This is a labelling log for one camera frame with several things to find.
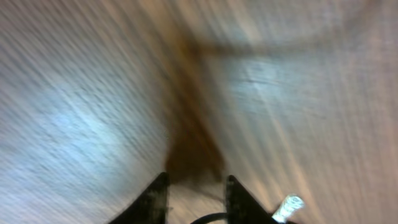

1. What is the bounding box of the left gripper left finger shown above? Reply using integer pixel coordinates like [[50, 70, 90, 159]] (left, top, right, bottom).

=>
[[110, 172, 170, 224]]

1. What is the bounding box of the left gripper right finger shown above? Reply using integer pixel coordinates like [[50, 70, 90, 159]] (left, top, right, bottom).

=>
[[225, 175, 277, 224]]

